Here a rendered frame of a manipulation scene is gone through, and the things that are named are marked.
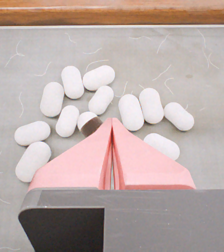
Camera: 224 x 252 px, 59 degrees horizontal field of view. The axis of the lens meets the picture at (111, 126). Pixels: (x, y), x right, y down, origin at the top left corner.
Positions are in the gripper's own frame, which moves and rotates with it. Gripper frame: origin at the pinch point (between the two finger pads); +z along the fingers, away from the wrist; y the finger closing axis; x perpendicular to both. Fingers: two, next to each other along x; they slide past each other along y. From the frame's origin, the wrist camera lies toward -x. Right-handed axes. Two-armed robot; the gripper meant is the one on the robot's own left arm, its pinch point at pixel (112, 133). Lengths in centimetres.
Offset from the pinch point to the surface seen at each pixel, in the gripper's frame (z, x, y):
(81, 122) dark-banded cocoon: 5.2, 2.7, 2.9
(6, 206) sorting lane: 0.7, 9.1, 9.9
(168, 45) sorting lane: 13.7, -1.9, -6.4
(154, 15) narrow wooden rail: 14.7, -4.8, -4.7
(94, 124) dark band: 4.9, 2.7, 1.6
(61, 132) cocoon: 4.8, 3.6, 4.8
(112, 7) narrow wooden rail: 14.3, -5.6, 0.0
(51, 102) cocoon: 6.7, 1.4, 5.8
